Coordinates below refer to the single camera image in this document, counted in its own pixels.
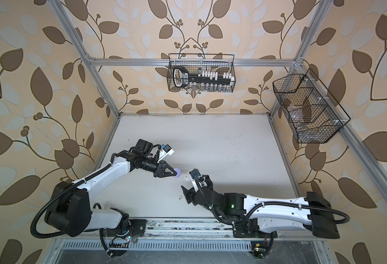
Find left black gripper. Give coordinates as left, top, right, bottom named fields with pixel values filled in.
left=141, top=157, right=178, bottom=179

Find purple earbud charging case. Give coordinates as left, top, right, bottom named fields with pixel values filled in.
left=174, top=168, right=181, bottom=178

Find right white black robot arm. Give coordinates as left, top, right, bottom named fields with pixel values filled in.
left=181, top=176, right=350, bottom=239

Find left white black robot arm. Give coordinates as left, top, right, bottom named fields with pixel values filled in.
left=30, top=139, right=177, bottom=239

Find white earbud charging case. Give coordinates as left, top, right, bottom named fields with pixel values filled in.
left=184, top=173, right=192, bottom=181

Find black tool with white pieces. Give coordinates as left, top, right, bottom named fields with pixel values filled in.
left=170, top=66, right=236, bottom=88

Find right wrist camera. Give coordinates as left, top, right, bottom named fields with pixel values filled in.
left=189, top=169, right=203, bottom=191

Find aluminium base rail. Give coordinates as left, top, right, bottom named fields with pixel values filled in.
left=57, top=218, right=327, bottom=241

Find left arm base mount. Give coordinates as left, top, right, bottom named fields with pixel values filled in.
left=104, top=219, right=147, bottom=237

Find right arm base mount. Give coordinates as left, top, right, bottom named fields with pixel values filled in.
left=233, top=218, right=278, bottom=239

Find back wire basket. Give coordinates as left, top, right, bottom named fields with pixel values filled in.
left=167, top=52, right=236, bottom=93

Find wire basket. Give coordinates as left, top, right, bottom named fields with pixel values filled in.
left=167, top=52, right=236, bottom=93
left=272, top=69, right=351, bottom=144

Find right side wire basket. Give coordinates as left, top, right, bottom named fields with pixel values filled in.
left=272, top=69, right=351, bottom=144

